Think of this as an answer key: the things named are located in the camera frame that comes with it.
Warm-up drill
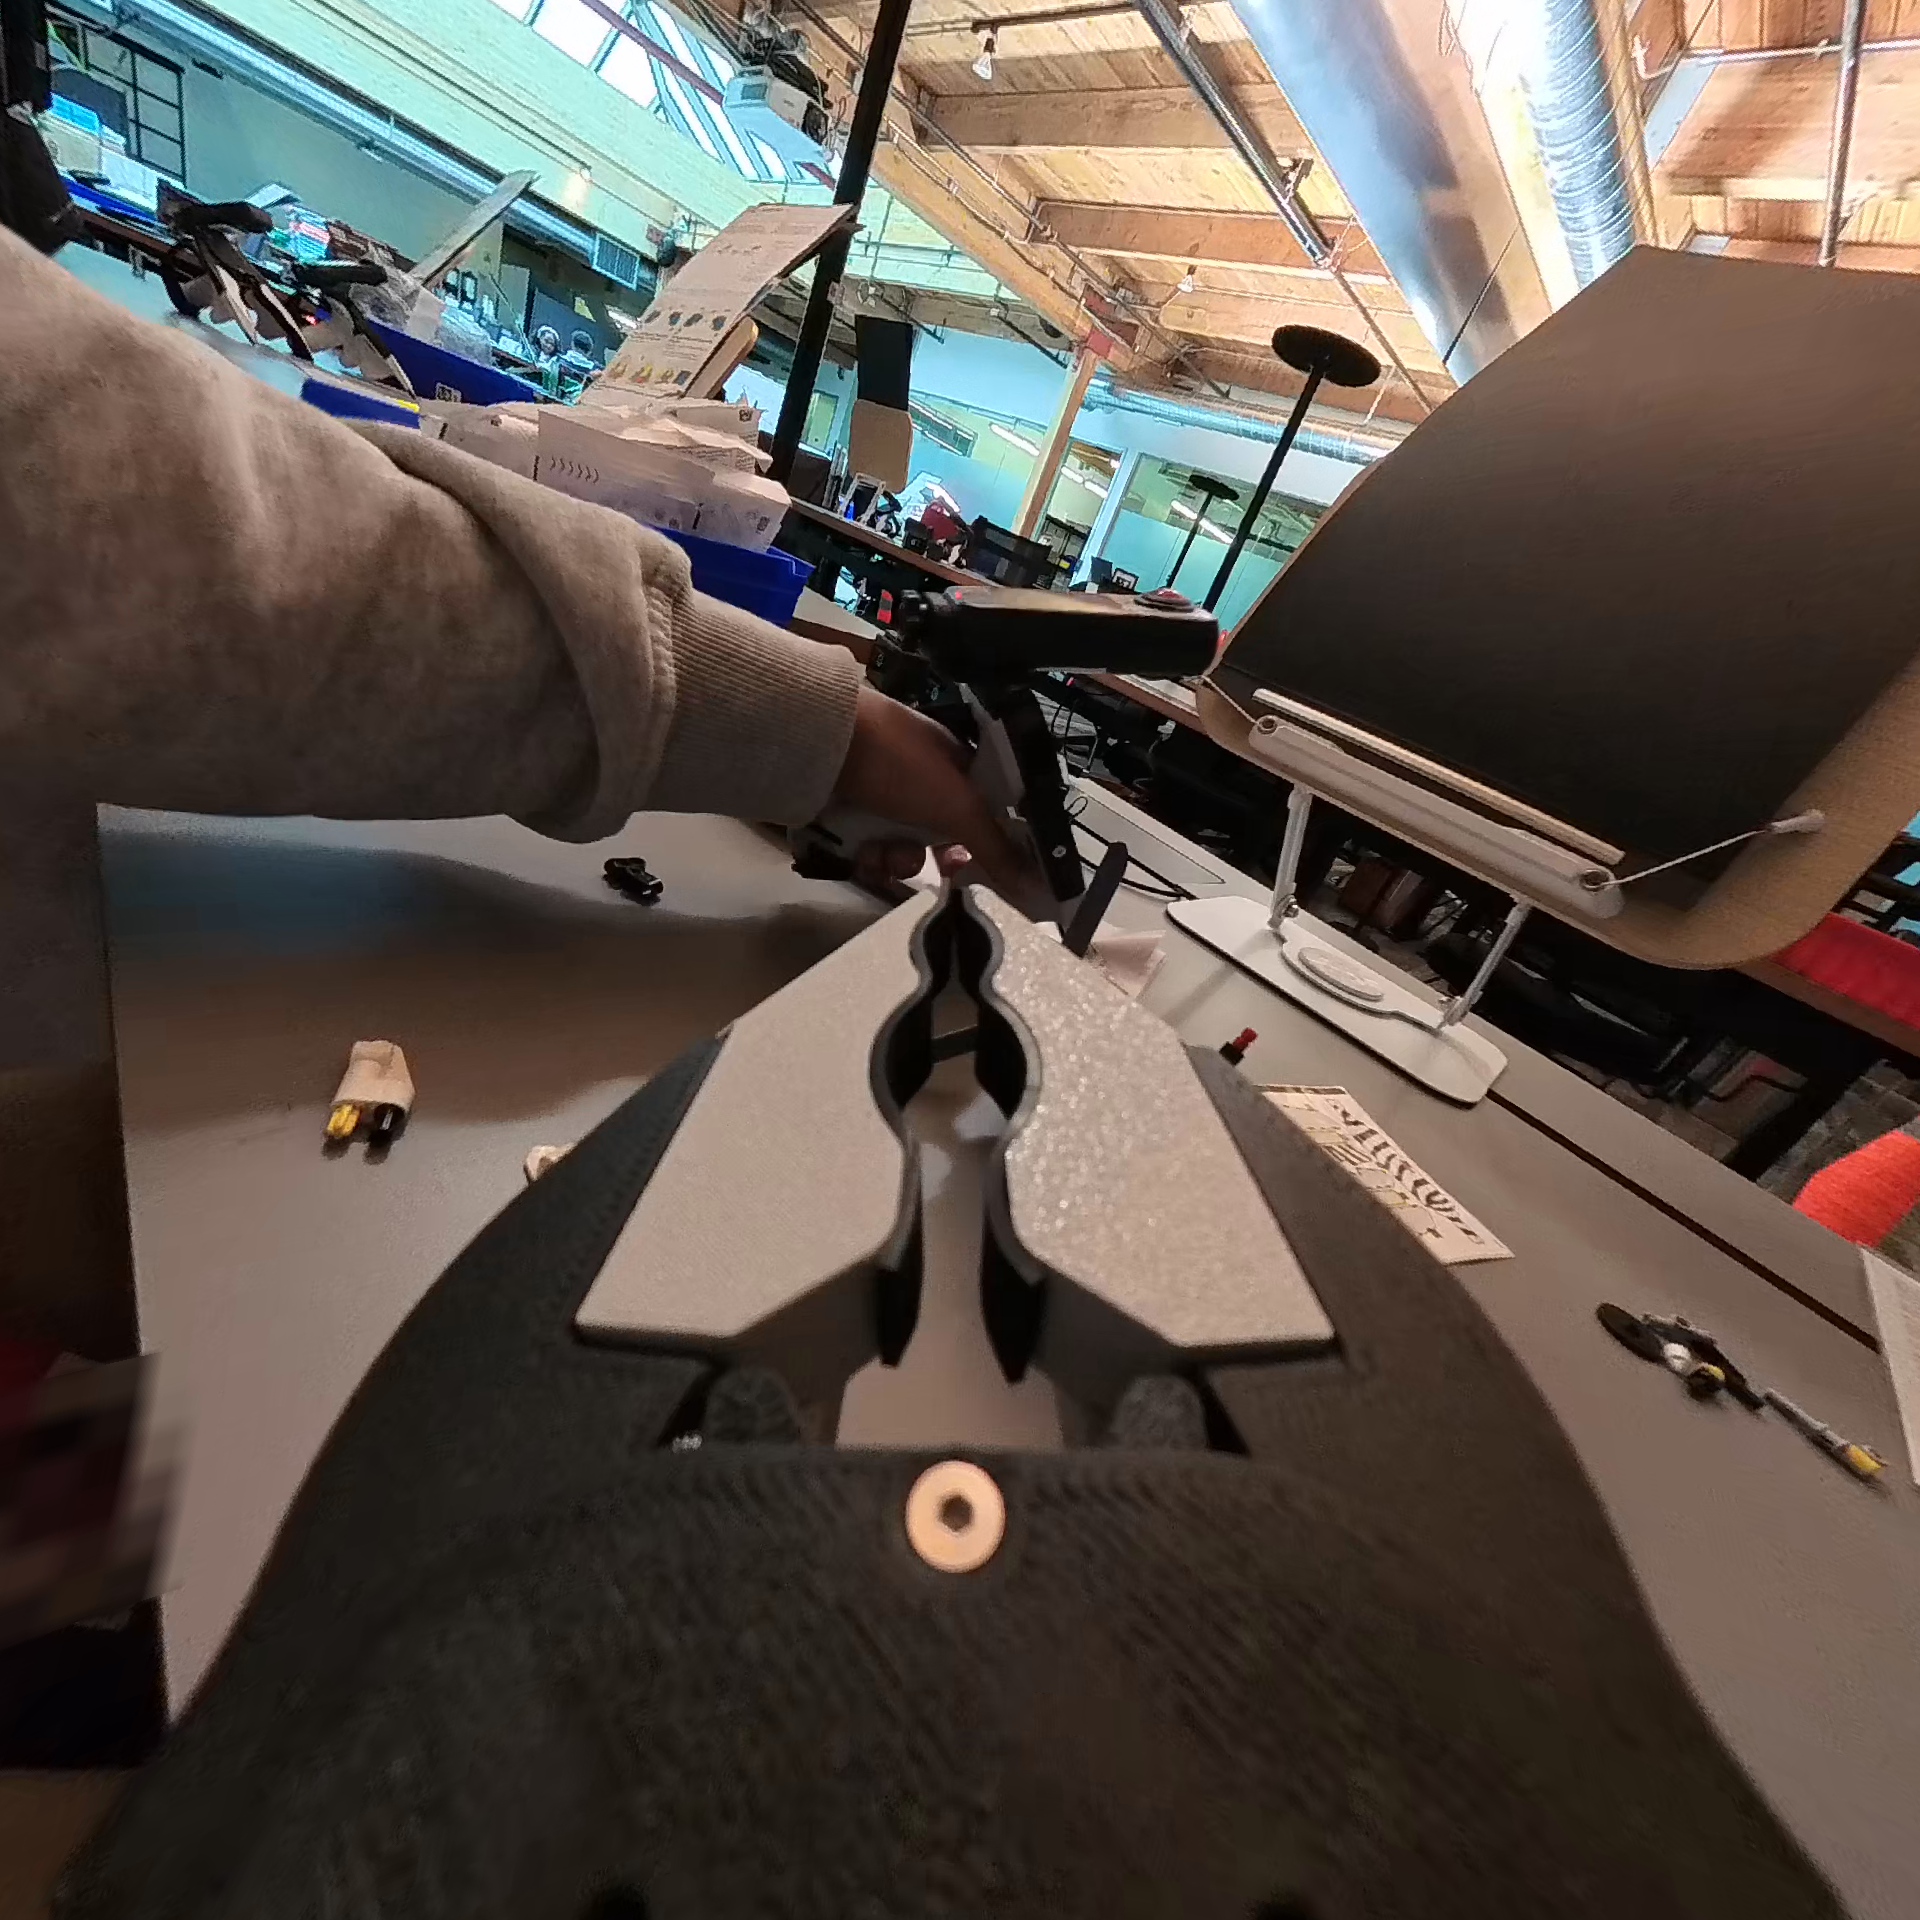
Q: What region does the white lego sub-assembly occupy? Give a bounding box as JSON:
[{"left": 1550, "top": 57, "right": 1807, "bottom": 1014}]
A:
[{"left": 322, "top": 1038, "right": 415, "bottom": 1157}]

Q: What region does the printed cardboard sheet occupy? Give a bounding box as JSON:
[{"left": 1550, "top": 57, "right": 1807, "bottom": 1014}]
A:
[{"left": 596, "top": 199, "right": 860, "bottom": 404}]

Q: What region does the white adjustable stand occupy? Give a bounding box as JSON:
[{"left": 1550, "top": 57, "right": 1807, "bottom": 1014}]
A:
[{"left": 1164, "top": 687, "right": 1826, "bottom": 1109}]

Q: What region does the silver ventilation duct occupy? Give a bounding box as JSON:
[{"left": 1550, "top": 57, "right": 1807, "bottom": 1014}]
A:
[{"left": 1227, "top": 0, "right": 1640, "bottom": 384}]

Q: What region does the person's left hand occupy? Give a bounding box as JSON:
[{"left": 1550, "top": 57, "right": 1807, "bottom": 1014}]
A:
[{"left": 807, "top": 695, "right": 1040, "bottom": 904}]

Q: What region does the pile of small lego pieces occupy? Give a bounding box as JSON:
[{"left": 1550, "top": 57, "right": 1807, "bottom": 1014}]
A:
[{"left": 1592, "top": 1297, "right": 1894, "bottom": 1491}]

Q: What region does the black floor lamp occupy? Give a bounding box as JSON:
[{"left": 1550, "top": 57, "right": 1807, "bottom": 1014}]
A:
[{"left": 1197, "top": 320, "right": 1388, "bottom": 619}]

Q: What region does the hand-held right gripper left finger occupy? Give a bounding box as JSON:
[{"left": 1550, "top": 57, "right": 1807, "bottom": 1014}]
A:
[{"left": 573, "top": 881, "right": 965, "bottom": 1369}]

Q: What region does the black metal pole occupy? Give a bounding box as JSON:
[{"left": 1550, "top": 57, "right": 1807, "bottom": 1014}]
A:
[{"left": 762, "top": 0, "right": 917, "bottom": 484}]

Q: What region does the orange cushion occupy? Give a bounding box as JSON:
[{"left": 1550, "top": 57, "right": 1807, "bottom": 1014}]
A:
[{"left": 1790, "top": 1126, "right": 1920, "bottom": 1251}]

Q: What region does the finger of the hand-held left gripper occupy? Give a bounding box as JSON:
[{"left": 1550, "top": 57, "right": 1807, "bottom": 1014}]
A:
[{"left": 966, "top": 712, "right": 1048, "bottom": 880}]

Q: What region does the white printed paper sheet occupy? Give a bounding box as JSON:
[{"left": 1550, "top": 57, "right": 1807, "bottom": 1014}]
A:
[{"left": 1855, "top": 1240, "right": 1920, "bottom": 1491}]

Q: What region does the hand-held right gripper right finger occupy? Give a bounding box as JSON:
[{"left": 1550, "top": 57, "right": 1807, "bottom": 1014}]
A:
[{"left": 958, "top": 881, "right": 1338, "bottom": 1383}]

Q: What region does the zebra striped sticker sheet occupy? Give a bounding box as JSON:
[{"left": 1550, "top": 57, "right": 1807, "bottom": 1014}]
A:
[{"left": 1256, "top": 1079, "right": 1517, "bottom": 1272}]

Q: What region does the pile of white packaging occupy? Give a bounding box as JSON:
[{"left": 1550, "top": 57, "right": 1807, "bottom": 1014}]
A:
[{"left": 432, "top": 392, "right": 794, "bottom": 552}]

